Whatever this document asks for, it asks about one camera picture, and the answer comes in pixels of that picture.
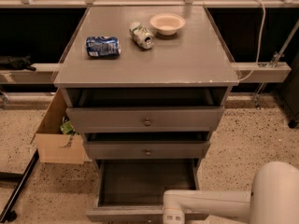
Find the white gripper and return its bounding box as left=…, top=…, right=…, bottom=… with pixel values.
left=163, top=208, right=185, bottom=224

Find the grey bottom drawer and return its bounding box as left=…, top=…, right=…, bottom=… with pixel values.
left=86, top=159, right=199, bottom=224

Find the grey drawer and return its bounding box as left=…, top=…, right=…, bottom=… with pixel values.
left=66, top=106, right=224, bottom=133
left=83, top=141, right=210, bottom=160
left=86, top=159, right=199, bottom=224

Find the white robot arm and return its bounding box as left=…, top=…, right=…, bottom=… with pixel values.
left=163, top=161, right=299, bottom=224

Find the grey middle drawer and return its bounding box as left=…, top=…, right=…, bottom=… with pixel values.
left=83, top=141, right=210, bottom=160

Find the grey top drawer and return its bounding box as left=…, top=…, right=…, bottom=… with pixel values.
left=66, top=106, right=224, bottom=133

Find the grey wooden drawer cabinet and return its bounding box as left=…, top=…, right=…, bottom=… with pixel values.
left=53, top=5, right=240, bottom=173

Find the cardboard box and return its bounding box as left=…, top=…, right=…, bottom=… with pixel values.
left=35, top=91, right=86, bottom=164

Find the green packet in box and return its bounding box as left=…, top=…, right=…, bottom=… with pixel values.
left=60, top=119, right=76, bottom=134

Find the black floor stand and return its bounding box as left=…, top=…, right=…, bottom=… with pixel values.
left=0, top=150, right=39, bottom=223

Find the black cart with wheel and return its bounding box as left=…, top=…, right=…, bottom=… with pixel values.
left=280, top=52, right=299, bottom=128

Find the green and silver soda can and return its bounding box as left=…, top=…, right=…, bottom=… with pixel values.
left=129, top=21, right=153, bottom=49

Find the blue soda can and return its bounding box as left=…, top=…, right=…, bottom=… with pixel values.
left=86, top=36, right=121, bottom=58

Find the white paper bowl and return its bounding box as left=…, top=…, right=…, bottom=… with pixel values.
left=149, top=13, right=186, bottom=35

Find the metal diagonal strut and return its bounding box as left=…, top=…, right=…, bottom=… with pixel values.
left=252, top=19, right=299, bottom=109

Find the grey horizontal rail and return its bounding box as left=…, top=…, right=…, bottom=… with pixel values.
left=0, top=62, right=291, bottom=85

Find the black object on rail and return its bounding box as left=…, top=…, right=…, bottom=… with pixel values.
left=0, top=56, right=36, bottom=71

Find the white cable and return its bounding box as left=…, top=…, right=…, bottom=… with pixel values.
left=235, top=0, right=266, bottom=83

